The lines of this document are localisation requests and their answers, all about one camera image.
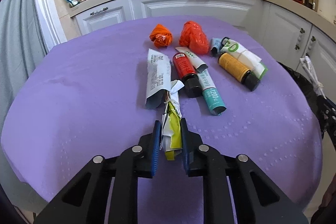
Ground small orange plastic bag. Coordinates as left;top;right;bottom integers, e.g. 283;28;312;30
149;24;173;48

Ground green black-capped tube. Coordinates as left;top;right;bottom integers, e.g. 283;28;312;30
222;37;231;47

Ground white wrapper strip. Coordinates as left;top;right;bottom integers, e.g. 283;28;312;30
300;55;326;99

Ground white folded wrapper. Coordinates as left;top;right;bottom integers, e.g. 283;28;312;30
145;49;171;109

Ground grey curtain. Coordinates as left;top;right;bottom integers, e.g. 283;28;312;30
0;0;49;114

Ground large red-orange plastic bag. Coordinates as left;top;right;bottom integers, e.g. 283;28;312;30
179;21;210;55

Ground light blue wrapper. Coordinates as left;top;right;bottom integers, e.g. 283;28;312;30
210;38;223;57

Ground yellow white wrapper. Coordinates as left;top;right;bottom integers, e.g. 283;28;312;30
161;80;184;161

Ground white electric kettle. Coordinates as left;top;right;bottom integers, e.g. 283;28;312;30
317;0;336;25

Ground purple table cloth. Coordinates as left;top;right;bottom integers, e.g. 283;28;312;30
1;16;322;211

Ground white teal tube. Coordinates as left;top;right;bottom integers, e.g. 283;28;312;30
198;69;226;116

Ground white green package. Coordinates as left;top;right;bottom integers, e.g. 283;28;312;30
221;39;268;80

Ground black trash bag bin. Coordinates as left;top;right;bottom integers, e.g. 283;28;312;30
277;61;320;119

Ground gold tube black cap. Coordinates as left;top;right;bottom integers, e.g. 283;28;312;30
218;53;260;92

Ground red tube black cap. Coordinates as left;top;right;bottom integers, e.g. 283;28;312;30
173;53;202;98

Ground white kitchen cabinets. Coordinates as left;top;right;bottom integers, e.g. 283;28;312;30
69;0;336;75

